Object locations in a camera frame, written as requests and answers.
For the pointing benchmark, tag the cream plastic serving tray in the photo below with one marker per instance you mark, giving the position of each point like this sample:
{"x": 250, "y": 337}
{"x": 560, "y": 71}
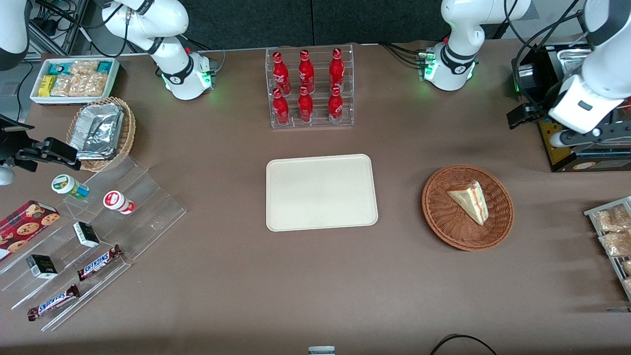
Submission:
{"x": 320, "y": 192}

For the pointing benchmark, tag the clear cracker bag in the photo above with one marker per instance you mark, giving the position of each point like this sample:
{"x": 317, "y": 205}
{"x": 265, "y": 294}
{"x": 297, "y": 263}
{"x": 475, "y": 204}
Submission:
{"x": 93, "y": 85}
{"x": 66, "y": 85}
{"x": 83, "y": 67}

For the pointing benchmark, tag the clear snack bag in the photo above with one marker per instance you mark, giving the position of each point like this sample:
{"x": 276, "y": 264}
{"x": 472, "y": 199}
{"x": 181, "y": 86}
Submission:
{"x": 628, "y": 286}
{"x": 627, "y": 267}
{"x": 613, "y": 219}
{"x": 618, "y": 244}

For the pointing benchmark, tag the white rectangular snack bin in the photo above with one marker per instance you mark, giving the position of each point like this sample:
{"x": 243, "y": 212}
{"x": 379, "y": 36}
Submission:
{"x": 74, "y": 100}

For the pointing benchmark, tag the black food warmer cabinet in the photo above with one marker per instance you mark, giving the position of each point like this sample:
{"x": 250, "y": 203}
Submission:
{"x": 557, "y": 158}

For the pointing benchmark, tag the green lid yogurt cup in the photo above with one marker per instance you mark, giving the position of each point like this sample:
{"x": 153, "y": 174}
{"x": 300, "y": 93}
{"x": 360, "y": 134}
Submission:
{"x": 63, "y": 185}

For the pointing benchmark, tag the grey metal rack tray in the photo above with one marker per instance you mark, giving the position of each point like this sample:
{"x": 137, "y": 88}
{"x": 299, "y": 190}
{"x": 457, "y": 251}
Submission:
{"x": 611, "y": 264}

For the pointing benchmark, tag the red tartan cookie box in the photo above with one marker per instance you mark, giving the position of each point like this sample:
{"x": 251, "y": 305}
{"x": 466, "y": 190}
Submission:
{"x": 24, "y": 227}

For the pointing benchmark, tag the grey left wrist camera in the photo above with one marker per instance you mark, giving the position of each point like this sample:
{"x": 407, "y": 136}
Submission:
{"x": 577, "y": 137}

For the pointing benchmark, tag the red cola bottle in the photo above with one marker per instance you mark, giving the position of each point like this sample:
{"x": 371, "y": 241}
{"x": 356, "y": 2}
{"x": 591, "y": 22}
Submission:
{"x": 280, "y": 73}
{"x": 305, "y": 106}
{"x": 336, "y": 68}
{"x": 280, "y": 108}
{"x": 306, "y": 70}
{"x": 335, "y": 106}

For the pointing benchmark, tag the small grey white device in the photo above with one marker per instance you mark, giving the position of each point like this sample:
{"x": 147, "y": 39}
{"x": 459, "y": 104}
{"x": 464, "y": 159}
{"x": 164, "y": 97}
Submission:
{"x": 321, "y": 351}

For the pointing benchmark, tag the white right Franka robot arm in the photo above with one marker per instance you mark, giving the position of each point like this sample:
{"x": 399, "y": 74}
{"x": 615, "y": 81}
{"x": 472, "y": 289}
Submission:
{"x": 167, "y": 19}

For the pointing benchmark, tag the teal snack pack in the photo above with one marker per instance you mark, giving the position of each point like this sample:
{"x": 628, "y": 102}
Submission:
{"x": 58, "y": 68}
{"x": 104, "y": 66}

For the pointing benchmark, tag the clear acrylic stepped display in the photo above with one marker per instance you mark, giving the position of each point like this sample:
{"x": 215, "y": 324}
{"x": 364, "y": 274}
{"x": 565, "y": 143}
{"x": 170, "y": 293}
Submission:
{"x": 157, "y": 212}

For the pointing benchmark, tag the light wicker basket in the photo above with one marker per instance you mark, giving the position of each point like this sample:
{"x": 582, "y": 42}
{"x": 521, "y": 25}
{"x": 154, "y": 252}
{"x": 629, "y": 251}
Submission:
{"x": 129, "y": 128}

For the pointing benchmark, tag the brown Snickers bar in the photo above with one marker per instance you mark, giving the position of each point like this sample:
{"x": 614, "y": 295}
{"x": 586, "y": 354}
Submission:
{"x": 53, "y": 302}
{"x": 98, "y": 264}

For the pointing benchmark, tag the clear acrylic bottle rack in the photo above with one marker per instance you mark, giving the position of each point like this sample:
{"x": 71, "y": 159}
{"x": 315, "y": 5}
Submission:
{"x": 320, "y": 74}

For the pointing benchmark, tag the triangular sandwich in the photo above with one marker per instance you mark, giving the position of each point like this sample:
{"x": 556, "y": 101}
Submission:
{"x": 466, "y": 199}

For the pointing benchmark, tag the yellow snack pack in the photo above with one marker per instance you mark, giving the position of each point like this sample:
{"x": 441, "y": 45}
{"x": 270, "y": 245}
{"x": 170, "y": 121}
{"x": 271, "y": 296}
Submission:
{"x": 47, "y": 85}

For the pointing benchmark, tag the aluminium equipment frame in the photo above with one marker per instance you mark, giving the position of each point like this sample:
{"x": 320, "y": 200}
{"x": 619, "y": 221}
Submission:
{"x": 74, "y": 29}

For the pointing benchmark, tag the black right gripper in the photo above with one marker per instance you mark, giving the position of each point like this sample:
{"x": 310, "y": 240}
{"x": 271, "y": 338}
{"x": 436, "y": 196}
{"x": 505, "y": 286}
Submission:
{"x": 11, "y": 145}

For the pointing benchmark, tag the round brown wicker basket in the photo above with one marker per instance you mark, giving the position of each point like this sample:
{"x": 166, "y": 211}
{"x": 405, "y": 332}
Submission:
{"x": 458, "y": 234}

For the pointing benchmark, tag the silver foil pouch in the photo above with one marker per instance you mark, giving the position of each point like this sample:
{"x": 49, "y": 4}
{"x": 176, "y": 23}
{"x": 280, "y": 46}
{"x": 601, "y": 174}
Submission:
{"x": 98, "y": 125}
{"x": 93, "y": 156}

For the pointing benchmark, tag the brown table cover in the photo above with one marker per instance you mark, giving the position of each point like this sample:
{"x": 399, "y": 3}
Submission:
{"x": 222, "y": 296}

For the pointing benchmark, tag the red lid yogurt cup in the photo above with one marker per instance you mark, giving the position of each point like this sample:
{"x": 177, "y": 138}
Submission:
{"x": 114, "y": 199}

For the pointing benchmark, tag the small black box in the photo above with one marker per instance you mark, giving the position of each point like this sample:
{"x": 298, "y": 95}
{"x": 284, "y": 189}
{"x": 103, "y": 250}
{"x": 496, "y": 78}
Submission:
{"x": 86, "y": 234}
{"x": 42, "y": 266}

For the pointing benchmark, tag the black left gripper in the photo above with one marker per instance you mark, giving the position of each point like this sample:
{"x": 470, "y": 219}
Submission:
{"x": 539, "y": 109}

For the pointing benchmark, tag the steel warmer pan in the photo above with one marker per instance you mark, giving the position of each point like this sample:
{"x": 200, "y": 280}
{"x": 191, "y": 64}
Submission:
{"x": 567, "y": 56}

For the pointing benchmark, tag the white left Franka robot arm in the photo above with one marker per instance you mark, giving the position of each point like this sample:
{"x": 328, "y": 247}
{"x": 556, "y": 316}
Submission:
{"x": 456, "y": 29}

